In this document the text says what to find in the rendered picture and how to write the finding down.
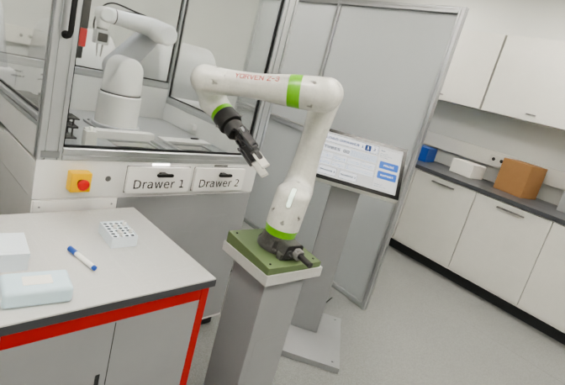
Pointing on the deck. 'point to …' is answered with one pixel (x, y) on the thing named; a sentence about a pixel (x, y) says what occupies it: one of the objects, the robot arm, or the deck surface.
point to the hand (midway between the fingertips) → (261, 165)
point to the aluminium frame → (45, 146)
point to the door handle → (72, 7)
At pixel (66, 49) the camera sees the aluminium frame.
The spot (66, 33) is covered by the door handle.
